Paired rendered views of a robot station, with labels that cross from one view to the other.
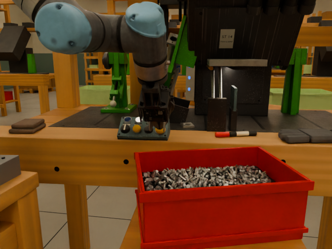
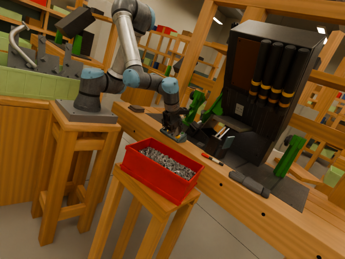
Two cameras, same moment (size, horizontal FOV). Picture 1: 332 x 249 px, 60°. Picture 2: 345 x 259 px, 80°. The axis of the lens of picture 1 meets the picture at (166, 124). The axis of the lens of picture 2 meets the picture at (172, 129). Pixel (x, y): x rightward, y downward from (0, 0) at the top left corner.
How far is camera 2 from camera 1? 0.54 m
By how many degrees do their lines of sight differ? 27
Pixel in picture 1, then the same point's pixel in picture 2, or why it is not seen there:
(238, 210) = (156, 174)
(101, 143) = (152, 129)
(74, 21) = (131, 77)
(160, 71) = (171, 108)
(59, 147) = (138, 123)
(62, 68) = not seen: hidden behind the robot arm
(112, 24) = (158, 81)
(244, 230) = (155, 185)
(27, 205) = (111, 136)
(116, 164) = not seen: hidden behind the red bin
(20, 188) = (111, 128)
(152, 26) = (168, 88)
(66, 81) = not seen: hidden behind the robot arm
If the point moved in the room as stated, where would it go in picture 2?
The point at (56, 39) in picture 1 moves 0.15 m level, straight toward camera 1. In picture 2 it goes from (125, 80) to (106, 81)
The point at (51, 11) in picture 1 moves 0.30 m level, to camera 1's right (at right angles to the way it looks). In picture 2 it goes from (127, 71) to (184, 98)
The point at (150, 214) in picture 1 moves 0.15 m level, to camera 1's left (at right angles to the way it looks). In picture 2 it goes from (127, 155) to (105, 139)
